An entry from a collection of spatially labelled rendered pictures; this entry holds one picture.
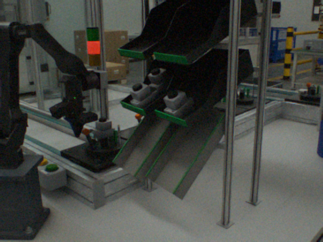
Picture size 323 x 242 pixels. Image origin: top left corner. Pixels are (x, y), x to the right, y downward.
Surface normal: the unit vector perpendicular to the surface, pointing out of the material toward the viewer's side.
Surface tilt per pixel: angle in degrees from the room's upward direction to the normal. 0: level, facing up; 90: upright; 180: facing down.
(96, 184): 90
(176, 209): 0
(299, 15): 90
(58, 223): 0
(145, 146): 45
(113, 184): 90
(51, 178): 90
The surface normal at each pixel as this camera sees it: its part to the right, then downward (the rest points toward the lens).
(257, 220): -0.01, -0.96
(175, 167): -0.57, -0.55
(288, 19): -0.73, 0.21
